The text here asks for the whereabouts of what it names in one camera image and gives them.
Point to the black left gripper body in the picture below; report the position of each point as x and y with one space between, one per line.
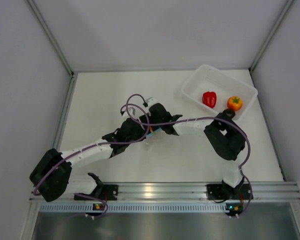
139 136

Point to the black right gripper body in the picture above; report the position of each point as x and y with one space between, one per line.
152 119

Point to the clear zip top bag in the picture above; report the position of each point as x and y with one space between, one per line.
151 137

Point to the red fake pepper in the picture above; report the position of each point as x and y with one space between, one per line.
209 99

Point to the black fake food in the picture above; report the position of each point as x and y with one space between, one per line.
229 113

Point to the yellow fake bell pepper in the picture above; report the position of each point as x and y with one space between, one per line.
235 103

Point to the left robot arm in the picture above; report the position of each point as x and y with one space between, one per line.
55 174

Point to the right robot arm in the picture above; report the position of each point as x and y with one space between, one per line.
226 138

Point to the white plastic basket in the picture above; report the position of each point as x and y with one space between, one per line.
210 79

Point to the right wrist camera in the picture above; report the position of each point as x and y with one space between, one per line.
150 102

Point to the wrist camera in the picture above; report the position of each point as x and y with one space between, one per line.
128 112
150 102

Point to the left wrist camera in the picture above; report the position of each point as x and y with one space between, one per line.
128 112

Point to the aluminium frame post left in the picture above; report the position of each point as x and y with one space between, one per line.
47 31

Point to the aluminium frame post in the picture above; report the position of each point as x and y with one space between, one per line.
288 4
47 31

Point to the white slotted cable duct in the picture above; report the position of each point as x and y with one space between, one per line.
116 207

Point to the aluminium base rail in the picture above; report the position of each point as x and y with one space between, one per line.
197 191

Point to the aluminium frame post right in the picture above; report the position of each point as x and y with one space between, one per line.
288 4

